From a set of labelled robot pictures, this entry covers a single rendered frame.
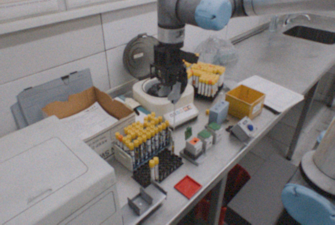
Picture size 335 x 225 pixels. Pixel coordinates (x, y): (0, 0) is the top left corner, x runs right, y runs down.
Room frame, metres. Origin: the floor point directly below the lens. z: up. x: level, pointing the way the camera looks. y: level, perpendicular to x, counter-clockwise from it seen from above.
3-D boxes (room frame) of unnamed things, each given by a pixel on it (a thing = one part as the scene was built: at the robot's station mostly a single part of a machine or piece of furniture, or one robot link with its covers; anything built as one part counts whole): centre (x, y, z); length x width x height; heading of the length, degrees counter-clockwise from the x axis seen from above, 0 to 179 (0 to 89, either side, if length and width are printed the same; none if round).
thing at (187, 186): (0.56, -0.08, 0.88); 0.07 x 0.07 x 0.01; 46
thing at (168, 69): (0.67, -0.01, 1.27); 0.09 x 0.08 x 0.12; 136
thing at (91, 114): (0.80, 0.29, 0.95); 0.29 x 0.25 x 0.15; 46
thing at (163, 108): (1.01, 0.00, 0.94); 0.30 x 0.24 x 0.12; 37
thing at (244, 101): (0.99, -0.37, 0.92); 0.13 x 0.13 x 0.10; 43
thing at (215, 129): (0.80, -0.20, 0.91); 0.05 x 0.04 x 0.07; 46
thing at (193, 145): (0.70, -0.11, 0.92); 0.05 x 0.04 x 0.06; 48
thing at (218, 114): (0.89, -0.23, 0.92); 0.10 x 0.07 x 0.10; 142
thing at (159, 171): (0.63, 0.02, 0.93); 0.17 x 0.09 x 0.11; 136
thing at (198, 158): (0.70, -0.11, 0.89); 0.09 x 0.05 x 0.04; 48
